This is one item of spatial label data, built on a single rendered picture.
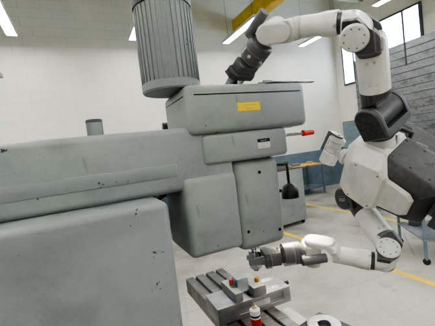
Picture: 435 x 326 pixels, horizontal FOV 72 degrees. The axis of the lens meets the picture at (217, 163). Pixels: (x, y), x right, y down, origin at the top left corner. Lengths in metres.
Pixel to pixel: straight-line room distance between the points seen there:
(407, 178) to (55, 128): 7.09
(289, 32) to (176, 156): 0.50
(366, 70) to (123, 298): 0.92
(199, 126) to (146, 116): 6.81
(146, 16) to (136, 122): 6.67
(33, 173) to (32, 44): 7.14
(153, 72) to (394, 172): 0.83
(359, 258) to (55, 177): 1.04
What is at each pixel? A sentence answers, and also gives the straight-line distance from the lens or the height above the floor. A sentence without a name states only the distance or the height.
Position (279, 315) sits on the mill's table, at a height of 0.97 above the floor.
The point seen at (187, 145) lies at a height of 1.70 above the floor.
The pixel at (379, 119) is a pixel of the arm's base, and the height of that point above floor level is 1.71.
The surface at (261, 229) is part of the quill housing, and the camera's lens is 1.11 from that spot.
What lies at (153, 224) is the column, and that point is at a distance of 0.82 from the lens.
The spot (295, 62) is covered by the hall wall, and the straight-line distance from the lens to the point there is 10.15.
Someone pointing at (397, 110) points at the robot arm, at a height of 1.73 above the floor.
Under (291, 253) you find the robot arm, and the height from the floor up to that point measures 1.25.
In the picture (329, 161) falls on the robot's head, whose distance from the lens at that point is 1.27.
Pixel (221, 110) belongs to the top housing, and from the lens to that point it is 0.99.
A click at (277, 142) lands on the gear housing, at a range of 1.10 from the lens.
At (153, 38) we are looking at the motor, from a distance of 1.03.
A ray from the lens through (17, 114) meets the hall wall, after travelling 7.68.
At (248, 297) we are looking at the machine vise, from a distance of 1.41.
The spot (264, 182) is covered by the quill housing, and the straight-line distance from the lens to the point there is 1.09.
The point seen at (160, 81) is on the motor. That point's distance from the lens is 0.99.
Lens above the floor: 1.69
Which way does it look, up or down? 3 degrees down
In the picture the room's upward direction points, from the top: 7 degrees counter-clockwise
